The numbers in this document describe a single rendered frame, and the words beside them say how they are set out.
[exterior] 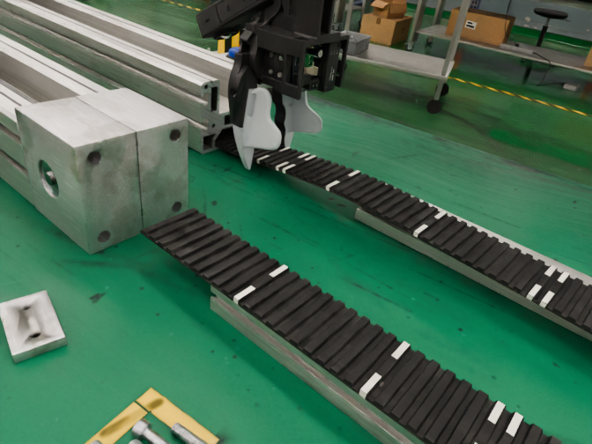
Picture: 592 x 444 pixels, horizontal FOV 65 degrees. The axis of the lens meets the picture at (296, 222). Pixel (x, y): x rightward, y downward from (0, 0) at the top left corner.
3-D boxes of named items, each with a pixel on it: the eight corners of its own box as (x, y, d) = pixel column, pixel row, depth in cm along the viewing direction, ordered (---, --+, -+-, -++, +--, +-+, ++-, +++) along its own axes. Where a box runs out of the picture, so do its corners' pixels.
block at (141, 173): (208, 204, 46) (210, 112, 41) (89, 255, 37) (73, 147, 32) (152, 170, 50) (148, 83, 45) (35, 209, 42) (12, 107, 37)
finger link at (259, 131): (261, 187, 47) (283, 97, 44) (221, 166, 50) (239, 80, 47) (280, 184, 50) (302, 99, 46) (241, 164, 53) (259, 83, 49)
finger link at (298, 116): (313, 168, 54) (310, 96, 47) (274, 151, 57) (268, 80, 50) (329, 156, 55) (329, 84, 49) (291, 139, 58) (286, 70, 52)
